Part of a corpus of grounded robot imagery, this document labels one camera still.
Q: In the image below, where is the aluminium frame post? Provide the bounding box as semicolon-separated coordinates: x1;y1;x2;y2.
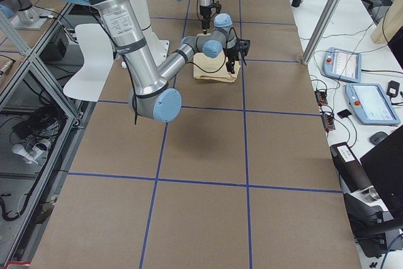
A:
302;0;340;65

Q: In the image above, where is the upper blue teach pendant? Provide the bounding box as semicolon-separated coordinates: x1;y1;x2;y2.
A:
323;47;361;83

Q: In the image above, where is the black monitor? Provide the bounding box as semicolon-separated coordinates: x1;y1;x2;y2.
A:
360;127;402;217

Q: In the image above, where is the white chair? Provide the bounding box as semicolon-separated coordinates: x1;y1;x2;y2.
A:
63;23;114;102

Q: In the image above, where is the black computer mouse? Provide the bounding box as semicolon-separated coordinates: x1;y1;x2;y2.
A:
368;131;389;146

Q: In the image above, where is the lower blue teach pendant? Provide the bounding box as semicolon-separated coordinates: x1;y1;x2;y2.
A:
344;83;400;126

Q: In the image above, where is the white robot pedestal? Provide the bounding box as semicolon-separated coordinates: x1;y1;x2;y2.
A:
130;0;169;66

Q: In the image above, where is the cream long-sleeve printed shirt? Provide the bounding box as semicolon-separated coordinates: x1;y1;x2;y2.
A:
192;51;241;83

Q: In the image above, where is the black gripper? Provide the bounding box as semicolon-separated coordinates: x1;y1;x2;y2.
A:
199;4;212;35
224;46;239;74

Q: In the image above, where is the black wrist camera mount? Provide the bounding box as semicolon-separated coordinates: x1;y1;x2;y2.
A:
209;0;222;15
237;38;251;57

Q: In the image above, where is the spare robot arm background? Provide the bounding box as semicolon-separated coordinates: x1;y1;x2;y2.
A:
1;0;47;30

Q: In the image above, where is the black box with label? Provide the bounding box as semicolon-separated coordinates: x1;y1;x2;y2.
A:
329;142;372;192

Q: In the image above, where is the blue teach pendant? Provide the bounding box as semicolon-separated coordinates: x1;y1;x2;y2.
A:
323;47;361;83
344;83;400;126

